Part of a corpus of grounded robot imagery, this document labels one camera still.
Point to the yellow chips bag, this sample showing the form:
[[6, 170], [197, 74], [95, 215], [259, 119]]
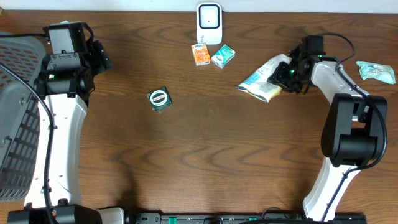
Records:
[[257, 83]]

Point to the orange tissue pack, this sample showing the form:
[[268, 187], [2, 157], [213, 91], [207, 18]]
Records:
[[201, 54]]

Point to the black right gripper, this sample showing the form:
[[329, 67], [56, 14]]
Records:
[[278, 78]]

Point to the dark green small box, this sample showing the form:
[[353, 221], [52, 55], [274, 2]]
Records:
[[159, 99]]

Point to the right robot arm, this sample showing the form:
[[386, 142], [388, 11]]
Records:
[[354, 137]]

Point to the teal tissue pack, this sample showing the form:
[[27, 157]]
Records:
[[223, 56]]

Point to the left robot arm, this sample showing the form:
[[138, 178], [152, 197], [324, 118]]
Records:
[[46, 83]]

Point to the light green snack packet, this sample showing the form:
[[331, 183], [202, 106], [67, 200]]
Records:
[[377, 71]]

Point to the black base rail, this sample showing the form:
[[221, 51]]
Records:
[[156, 218]]

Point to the grey plastic basket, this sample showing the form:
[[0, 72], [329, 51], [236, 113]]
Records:
[[19, 115]]

